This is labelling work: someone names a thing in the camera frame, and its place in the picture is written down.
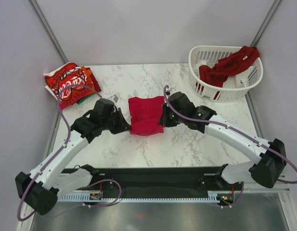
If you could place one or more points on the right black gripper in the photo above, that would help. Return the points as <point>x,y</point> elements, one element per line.
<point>164,120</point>

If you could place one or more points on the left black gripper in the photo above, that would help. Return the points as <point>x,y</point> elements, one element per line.
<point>124,125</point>

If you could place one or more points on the bright red t-shirt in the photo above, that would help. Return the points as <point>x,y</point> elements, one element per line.
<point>145,115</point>

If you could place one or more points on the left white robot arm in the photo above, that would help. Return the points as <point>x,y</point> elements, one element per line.
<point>41,187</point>

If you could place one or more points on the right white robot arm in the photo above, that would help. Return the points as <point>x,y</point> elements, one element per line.
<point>266,158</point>

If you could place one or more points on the dark red folded t-shirt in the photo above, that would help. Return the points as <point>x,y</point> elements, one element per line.
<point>96,85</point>

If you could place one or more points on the green folded t-shirt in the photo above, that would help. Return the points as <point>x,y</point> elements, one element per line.
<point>83,99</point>

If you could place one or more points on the orange folded t-shirt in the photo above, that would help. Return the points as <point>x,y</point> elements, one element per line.
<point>89,81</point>

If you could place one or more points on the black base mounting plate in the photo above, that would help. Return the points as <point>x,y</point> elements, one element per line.
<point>158,181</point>

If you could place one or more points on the white plastic laundry basket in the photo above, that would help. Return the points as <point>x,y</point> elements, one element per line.
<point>234,87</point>

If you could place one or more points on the red coca-cola print t-shirt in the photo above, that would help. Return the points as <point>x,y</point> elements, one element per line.
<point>68,84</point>

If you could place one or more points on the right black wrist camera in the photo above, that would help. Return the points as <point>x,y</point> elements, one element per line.
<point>181,103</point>

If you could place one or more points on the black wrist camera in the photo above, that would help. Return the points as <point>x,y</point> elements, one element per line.
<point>181,103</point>
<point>103,108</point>

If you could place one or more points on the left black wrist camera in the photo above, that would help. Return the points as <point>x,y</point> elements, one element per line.
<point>103,108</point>

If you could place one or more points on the light blue cable duct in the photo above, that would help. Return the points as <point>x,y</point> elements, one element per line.
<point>86,197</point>

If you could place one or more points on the aluminium extrusion rail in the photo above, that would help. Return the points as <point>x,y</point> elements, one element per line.
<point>254,187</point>

